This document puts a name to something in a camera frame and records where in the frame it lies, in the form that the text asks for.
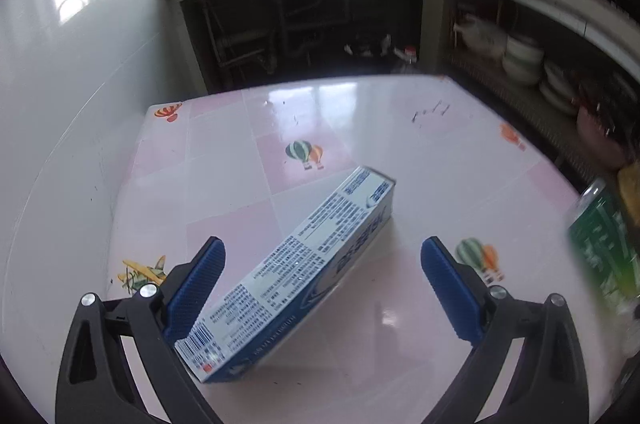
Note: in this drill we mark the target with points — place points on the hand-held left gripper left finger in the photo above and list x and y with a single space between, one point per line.
197 284

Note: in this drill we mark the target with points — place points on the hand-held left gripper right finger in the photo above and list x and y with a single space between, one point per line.
450 289

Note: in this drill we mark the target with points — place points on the white blue toothpaste box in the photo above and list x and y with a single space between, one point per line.
300 264

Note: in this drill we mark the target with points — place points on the green plastic bottle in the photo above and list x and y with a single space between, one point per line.
605 244

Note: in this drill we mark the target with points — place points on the printed plastic tablecloth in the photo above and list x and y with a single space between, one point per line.
350 129

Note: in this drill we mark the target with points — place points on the perforated metal shelf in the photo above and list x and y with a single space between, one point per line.
530 109

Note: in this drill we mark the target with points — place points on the yellow plastic bag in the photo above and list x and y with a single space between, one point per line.
631 189

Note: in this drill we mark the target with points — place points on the pink basin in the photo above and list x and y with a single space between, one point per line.
595 134

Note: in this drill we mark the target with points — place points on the stack of white plates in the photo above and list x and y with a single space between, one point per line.
557 92

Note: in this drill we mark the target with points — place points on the cooking oil bottle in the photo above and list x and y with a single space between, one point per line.
410 53

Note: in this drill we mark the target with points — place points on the stack of white bowls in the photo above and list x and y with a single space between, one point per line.
522 59

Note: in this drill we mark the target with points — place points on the white plastic bag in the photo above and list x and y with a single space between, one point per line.
482 37

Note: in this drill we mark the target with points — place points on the grey drain pipes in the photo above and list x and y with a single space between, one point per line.
295 24

